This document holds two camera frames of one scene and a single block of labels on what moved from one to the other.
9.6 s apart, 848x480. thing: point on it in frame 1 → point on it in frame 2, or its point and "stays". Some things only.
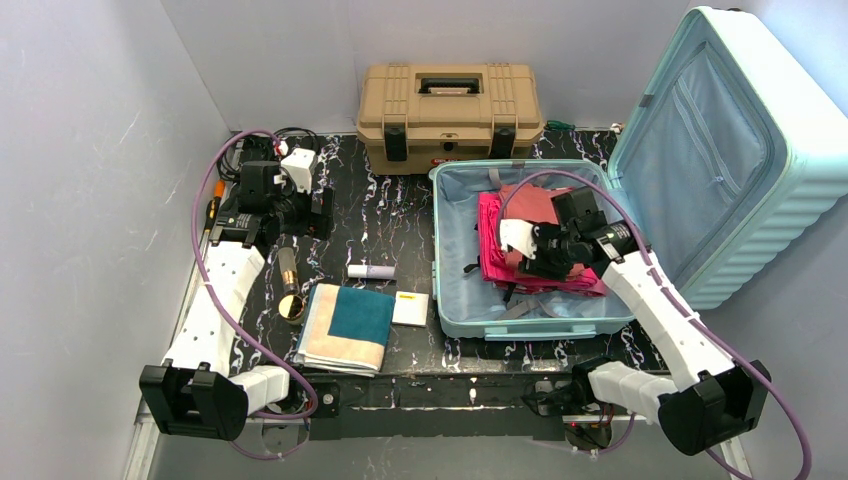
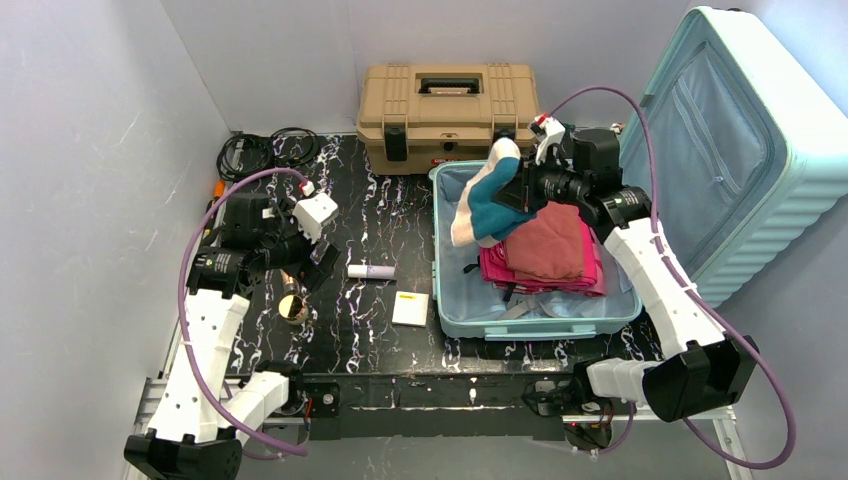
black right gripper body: [542, 258] → [524, 188]
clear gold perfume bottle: [288, 269] stays
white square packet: [410, 308] stays
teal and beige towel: [346, 329] → [482, 219]
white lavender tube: [371, 271] stays
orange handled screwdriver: [212, 208] stays
